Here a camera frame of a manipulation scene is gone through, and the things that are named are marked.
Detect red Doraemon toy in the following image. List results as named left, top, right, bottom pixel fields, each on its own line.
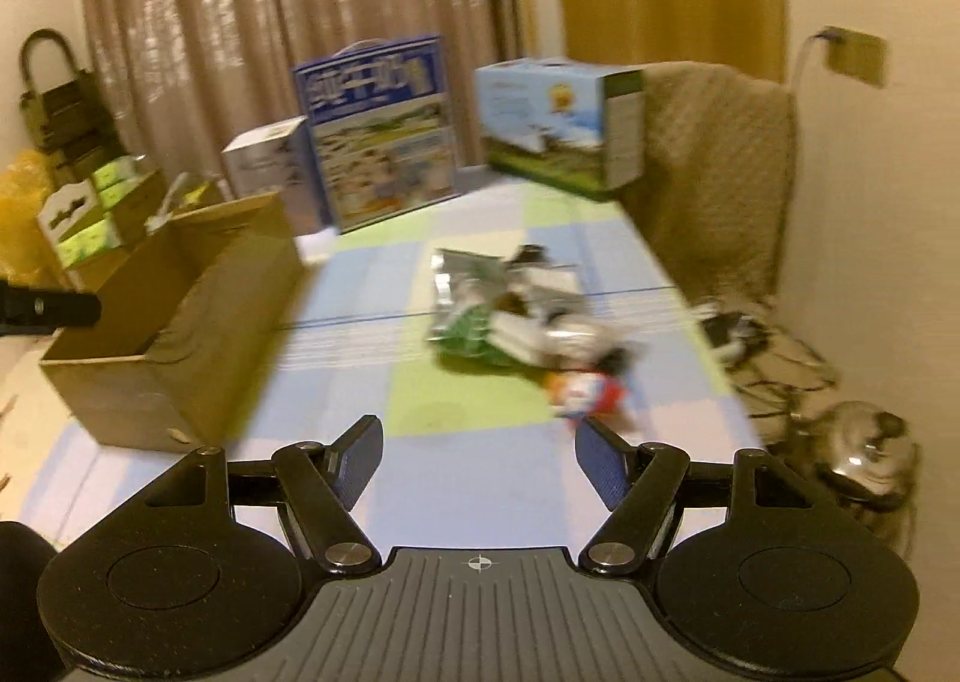
left=544, top=372, right=626, bottom=422

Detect cotton swab bag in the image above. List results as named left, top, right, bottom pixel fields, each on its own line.
left=545, top=315, right=635, bottom=375

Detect green leaf pouch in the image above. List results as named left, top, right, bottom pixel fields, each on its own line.
left=427, top=305, right=521, bottom=368

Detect clear bag white pads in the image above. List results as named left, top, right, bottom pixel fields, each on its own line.
left=508, top=266, right=587, bottom=318

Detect silver green tea bag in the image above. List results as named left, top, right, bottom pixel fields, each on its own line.
left=430, top=248, right=508, bottom=326

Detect yellow plastic bag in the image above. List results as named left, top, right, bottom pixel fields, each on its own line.
left=0, top=149, right=62, bottom=289

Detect tissue pack carton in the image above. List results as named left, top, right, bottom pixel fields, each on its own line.
left=37, top=155, right=167, bottom=269

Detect white box on table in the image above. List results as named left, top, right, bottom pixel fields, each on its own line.
left=487, top=311, right=555, bottom=368

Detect open cardboard box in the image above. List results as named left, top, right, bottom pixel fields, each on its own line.
left=39, top=194, right=304, bottom=453

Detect white power strip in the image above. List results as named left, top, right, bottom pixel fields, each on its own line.
left=692, top=301, right=771, bottom=368

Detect black folding hand cart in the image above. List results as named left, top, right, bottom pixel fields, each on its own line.
left=18, top=28, right=125, bottom=175

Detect checked bed sheet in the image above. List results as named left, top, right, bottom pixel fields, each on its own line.
left=2, top=178, right=757, bottom=551

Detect steel pot with lid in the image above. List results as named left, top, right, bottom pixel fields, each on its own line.
left=812, top=400, right=919, bottom=513

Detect white appliance box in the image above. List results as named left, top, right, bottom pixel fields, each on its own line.
left=221, top=116, right=331, bottom=235

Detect blue milk carton box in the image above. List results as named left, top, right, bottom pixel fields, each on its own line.
left=293, top=35, right=459, bottom=233

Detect beige curtain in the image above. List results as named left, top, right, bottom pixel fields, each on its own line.
left=83, top=0, right=519, bottom=175

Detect quilted beige cover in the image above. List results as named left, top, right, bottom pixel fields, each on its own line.
left=620, top=61, right=797, bottom=301

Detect light blue cow milk box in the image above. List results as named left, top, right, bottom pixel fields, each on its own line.
left=473, top=58, right=644, bottom=201

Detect black wall power cable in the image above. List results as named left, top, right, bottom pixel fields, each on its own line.
left=785, top=31, right=835, bottom=91

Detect wall socket with plug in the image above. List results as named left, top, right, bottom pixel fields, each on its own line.
left=817, top=25, right=890, bottom=89

